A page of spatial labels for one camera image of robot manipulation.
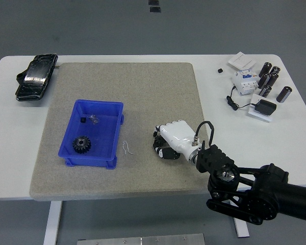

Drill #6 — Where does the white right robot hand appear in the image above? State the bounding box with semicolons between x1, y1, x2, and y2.
152;120;202;163

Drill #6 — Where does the small black gear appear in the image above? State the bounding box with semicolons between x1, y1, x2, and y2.
154;136;167;148

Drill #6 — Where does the large black gear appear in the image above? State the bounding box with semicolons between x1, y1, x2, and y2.
71;135;92;155

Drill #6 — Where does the blue plastic box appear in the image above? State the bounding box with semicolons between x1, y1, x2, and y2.
57;99;125;170

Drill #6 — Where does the grey-brown mat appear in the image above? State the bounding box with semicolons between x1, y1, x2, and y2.
29;62;214;201

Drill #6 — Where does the white flat plate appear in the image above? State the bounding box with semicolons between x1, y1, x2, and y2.
247;93;273;123

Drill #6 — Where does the white circuit breaker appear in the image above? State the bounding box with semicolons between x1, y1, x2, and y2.
231;68;260;96

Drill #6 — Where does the black power adapter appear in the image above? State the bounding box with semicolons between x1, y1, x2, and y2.
254;99;277;116

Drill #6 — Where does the grey metal plate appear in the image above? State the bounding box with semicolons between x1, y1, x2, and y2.
77;233;205;245

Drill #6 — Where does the white table leg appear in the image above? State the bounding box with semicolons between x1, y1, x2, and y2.
43;200;63;245
232;218;250;238

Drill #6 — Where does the black taped device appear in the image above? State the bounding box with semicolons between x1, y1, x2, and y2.
14;53;59;102

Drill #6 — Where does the thin white wire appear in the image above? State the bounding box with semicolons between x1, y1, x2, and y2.
122;140;135;155

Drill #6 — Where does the black adapter cord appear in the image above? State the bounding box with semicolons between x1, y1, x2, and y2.
226;86;258;111

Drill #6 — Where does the white switch panel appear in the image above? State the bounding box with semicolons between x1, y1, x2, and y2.
227;52;257;70

